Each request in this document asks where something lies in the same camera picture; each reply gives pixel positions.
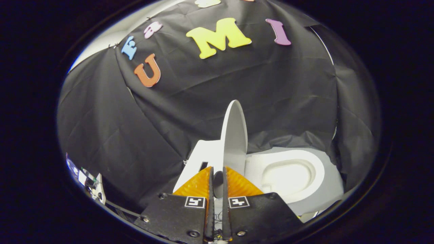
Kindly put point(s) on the black backdrop cloth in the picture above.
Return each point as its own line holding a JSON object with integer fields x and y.
{"x": 203, "y": 95}

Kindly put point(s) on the small cluttered equipment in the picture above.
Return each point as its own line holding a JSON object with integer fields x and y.
{"x": 91, "y": 186}

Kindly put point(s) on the white toilet lid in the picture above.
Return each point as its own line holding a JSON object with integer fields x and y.
{"x": 234, "y": 135}

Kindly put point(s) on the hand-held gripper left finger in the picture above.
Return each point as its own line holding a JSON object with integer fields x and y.
{"x": 211, "y": 210}

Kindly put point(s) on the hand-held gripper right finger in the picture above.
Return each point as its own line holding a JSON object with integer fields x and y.
{"x": 225, "y": 210}

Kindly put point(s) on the black round lid tab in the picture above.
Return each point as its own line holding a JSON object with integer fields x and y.
{"x": 218, "y": 183}

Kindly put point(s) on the white toilet with tank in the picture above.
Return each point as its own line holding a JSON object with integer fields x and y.
{"x": 315, "y": 196}

